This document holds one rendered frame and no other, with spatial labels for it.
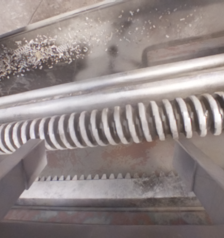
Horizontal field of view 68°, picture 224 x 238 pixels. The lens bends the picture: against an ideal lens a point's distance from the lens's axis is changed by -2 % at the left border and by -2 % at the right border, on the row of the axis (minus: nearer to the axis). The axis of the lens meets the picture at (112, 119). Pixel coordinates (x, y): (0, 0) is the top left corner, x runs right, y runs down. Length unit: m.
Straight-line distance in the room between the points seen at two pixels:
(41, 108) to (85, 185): 0.12
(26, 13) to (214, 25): 0.79
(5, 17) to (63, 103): 0.85
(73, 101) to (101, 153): 0.09
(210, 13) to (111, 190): 0.42
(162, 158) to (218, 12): 0.35
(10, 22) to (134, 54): 0.72
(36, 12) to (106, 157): 0.82
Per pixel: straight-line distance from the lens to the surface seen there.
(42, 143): 0.17
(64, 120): 0.19
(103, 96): 0.22
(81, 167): 0.26
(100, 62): 0.49
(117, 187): 0.20
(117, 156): 0.25
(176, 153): 0.17
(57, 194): 0.22
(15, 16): 1.03
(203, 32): 0.48
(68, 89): 0.29
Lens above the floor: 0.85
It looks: 51 degrees down
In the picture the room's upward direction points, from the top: 169 degrees counter-clockwise
